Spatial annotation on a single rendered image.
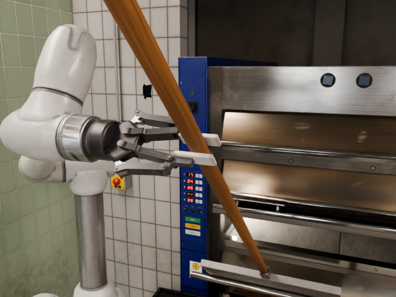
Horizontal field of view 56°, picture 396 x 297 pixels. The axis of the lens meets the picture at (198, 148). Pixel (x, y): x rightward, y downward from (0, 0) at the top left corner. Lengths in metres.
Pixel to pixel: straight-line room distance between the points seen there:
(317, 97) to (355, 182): 0.43
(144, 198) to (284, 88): 1.01
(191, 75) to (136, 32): 1.51
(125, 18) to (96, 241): 1.11
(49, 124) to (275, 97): 1.28
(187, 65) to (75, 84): 1.20
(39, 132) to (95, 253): 0.78
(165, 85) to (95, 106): 1.80
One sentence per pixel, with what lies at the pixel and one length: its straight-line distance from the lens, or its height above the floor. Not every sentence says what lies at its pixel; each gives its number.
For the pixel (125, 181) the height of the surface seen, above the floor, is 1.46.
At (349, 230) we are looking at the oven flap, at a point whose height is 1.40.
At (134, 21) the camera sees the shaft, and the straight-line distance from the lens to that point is 0.41.
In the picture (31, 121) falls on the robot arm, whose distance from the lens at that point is 0.76.
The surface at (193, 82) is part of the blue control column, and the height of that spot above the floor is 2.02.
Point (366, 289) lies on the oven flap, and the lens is 2.09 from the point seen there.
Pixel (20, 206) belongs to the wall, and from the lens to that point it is 2.10.
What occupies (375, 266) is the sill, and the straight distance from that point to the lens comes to 2.02.
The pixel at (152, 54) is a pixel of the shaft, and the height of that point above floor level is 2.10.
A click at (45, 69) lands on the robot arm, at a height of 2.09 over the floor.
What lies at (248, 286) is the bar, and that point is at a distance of 1.73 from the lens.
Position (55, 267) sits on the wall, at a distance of 2.40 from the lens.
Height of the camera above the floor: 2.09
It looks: 12 degrees down
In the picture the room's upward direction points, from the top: straight up
